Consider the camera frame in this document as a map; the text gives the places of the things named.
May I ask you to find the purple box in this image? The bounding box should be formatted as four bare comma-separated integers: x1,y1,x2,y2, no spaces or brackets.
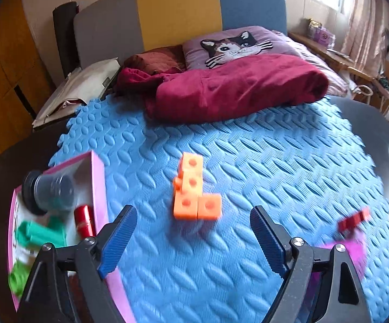
307,18,336,46

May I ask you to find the grey yellow blue headboard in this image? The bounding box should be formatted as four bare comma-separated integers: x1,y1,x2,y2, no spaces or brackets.
73,0,287,75

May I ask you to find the pink rimmed white tray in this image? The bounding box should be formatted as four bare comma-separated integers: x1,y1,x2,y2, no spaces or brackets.
9,151,138,323

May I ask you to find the black upright post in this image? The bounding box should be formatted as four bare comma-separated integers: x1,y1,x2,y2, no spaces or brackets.
53,2,80,78

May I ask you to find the white cloth bag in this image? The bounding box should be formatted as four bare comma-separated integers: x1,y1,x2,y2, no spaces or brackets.
32,58,121,130

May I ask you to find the dark red pillow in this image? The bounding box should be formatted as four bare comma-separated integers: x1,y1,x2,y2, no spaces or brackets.
124,45,186,75

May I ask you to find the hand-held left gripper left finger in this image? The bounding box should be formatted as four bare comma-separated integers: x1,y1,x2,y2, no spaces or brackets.
17,205,138,323

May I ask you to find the grey jar with black lid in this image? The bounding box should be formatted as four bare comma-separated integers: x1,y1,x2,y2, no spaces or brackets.
22,170,75,216

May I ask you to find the orange stepped building block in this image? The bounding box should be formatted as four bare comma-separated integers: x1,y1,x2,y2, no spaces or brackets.
172,152,222,222

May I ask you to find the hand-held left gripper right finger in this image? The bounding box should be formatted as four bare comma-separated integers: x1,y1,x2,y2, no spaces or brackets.
250,205,373,323

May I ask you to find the wooden side table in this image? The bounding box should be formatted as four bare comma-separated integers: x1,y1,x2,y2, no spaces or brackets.
289,32,389,122

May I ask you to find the red plastic piece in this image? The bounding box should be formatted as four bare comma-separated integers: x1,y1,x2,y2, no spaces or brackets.
73,205,96,238

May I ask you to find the blue foam mat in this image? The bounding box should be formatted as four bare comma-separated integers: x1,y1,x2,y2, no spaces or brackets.
48,96,389,323

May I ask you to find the teal green plastic spool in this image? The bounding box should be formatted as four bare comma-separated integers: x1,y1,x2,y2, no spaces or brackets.
15,217,68,248

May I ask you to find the light green plastic ring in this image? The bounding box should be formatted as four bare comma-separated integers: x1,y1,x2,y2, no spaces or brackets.
9,261,33,298

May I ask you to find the crimson blanket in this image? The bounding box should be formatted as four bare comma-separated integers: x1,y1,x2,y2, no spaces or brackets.
115,53,330,123

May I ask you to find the wooden wardrobe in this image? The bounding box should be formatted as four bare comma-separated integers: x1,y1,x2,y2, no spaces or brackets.
0,0,57,162

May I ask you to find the purple cat print pillow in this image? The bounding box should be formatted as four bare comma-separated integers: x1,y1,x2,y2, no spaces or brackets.
183,25,299,71

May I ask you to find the magenta building block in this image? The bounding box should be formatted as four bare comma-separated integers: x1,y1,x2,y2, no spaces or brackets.
325,232,366,278

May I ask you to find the pale curtain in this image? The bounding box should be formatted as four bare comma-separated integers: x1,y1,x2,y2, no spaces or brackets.
341,0,389,61

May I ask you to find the red building block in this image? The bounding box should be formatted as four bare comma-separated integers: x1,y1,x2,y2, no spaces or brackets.
337,207,372,234

